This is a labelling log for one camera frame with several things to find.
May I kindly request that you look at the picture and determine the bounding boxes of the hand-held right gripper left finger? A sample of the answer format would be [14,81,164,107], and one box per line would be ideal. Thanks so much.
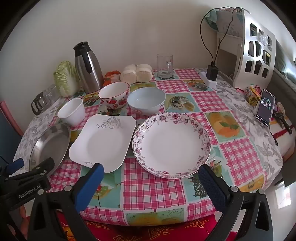
[28,163,104,241]

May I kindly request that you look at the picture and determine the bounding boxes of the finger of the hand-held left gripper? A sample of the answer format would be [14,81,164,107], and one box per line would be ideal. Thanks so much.
[9,158,55,183]
[0,158,25,178]

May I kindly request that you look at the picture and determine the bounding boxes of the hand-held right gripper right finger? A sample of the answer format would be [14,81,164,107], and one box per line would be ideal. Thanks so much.
[198,164,274,241]

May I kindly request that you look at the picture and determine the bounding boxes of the stainless steel plate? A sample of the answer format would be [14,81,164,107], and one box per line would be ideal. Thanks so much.
[29,123,71,178]

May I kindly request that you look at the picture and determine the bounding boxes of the square white plate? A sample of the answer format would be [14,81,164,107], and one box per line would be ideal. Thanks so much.
[69,114,137,173]

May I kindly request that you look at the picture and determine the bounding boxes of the round floral rim plate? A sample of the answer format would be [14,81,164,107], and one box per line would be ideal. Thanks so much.
[132,113,211,179]

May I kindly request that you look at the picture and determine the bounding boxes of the strawberry print bowl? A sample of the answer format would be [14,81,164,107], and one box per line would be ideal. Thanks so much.
[98,82,130,109]

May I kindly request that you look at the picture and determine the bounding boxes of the light blue bowl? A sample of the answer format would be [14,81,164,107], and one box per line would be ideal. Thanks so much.
[127,88,166,115]

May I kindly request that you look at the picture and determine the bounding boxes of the dark blue board pink edge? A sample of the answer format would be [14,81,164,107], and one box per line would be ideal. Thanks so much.
[0,101,23,160]

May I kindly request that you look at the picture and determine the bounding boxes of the pink checked tablecloth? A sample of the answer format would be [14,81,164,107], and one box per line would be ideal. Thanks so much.
[50,68,265,226]

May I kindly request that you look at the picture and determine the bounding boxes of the small white cup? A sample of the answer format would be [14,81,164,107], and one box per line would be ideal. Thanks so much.
[57,98,86,127]

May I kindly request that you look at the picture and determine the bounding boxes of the grey floral tablecloth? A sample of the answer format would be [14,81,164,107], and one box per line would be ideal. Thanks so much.
[13,70,284,186]

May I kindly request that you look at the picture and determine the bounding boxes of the red printed cloth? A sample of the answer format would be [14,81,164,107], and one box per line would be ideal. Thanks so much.
[55,209,238,241]

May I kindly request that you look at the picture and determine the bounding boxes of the clear glass tumbler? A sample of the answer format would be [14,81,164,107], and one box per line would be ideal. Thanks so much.
[44,84,59,103]

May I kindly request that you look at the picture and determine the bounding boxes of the white knitted cloth red stripe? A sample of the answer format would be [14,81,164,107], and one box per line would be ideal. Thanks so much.
[269,116,296,161]

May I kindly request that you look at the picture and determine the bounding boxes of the smartphone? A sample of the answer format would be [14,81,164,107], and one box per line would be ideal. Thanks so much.
[255,89,276,127]

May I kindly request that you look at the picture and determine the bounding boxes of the napa cabbage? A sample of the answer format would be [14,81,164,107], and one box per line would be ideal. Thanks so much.
[54,61,81,97]

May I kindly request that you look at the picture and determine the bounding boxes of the yellow snack packets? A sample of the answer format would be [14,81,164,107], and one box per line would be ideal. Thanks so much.
[245,86,262,106]

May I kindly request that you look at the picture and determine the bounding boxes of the orange snack packet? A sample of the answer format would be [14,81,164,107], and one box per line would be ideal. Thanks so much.
[103,70,122,87]

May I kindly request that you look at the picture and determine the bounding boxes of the stainless steel thermos jug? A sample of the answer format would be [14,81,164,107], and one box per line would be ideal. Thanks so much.
[73,41,104,93]

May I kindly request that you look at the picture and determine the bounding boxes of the black charger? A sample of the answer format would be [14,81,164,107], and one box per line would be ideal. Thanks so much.
[206,62,219,81]

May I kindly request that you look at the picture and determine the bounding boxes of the bag of white steamed buns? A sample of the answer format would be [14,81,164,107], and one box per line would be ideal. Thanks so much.
[120,64,153,83]

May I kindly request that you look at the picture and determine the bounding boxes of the clear glass mug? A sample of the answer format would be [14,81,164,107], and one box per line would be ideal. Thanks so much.
[156,54,174,79]

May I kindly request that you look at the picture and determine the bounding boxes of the teal floral pillow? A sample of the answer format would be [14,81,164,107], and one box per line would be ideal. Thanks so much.
[205,9,243,36]

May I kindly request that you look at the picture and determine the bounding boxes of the glass teapot black handle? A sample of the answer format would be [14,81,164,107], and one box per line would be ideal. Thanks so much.
[31,91,51,116]

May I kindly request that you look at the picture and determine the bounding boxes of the black handled tool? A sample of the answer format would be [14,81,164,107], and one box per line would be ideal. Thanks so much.
[273,109,294,135]

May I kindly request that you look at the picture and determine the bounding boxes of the black charger cable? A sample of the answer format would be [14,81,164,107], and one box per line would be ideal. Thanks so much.
[199,7,243,67]

